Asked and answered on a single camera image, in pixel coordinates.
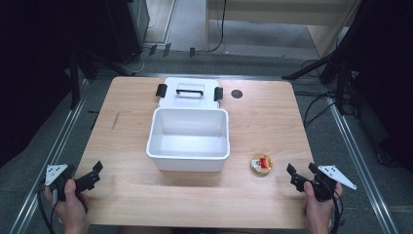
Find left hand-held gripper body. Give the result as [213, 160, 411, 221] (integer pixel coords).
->
[38, 163, 82, 204]

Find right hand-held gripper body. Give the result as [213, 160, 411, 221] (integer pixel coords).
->
[304, 164, 357, 203]

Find round gold tin red label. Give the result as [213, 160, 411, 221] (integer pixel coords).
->
[249, 152, 274, 176]

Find white plastic storage box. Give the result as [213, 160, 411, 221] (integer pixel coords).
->
[145, 106, 231, 173]

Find white box lid black handle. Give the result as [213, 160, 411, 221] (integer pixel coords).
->
[155, 76, 225, 110]

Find person's left hand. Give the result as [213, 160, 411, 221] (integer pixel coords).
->
[44, 178, 92, 229]

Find person's right hand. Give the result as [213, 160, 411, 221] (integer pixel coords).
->
[303, 180, 344, 229]

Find black metal stand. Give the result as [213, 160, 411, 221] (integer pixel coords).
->
[68, 48, 132, 110]

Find black tripod stand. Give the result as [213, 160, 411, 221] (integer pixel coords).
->
[281, 28, 361, 115]

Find dark curtain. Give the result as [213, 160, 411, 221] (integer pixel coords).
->
[337, 0, 413, 174]
[0, 0, 113, 169]

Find black cabinet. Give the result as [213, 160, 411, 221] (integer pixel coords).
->
[105, 0, 151, 65]

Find light wooden furniture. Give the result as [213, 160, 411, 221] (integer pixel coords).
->
[205, 0, 362, 58]

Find aluminium floor rail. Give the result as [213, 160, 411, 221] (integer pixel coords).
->
[9, 77, 91, 234]
[323, 85, 401, 234]

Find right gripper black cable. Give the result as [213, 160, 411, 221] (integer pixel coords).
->
[330, 190, 345, 234]

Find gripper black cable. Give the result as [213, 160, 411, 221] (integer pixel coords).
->
[36, 184, 56, 234]
[330, 190, 345, 234]

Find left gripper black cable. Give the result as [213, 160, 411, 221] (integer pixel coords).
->
[36, 184, 56, 234]

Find black floor cables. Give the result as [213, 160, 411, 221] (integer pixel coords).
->
[292, 58, 358, 129]

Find white floor cable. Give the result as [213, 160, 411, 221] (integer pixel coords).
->
[128, 18, 156, 74]

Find black hanging cable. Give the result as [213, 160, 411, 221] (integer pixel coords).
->
[209, 0, 228, 54]

